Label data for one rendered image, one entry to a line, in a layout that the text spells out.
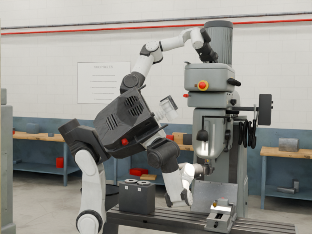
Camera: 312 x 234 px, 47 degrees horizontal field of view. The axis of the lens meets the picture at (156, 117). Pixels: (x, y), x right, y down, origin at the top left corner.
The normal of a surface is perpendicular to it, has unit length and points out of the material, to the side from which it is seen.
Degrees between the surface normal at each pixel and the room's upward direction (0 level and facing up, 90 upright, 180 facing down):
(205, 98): 90
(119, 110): 75
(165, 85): 90
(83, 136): 90
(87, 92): 90
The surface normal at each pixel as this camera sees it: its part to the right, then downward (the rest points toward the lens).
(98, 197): -0.04, 0.05
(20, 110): -0.32, 0.04
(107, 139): -0.51, -0.24
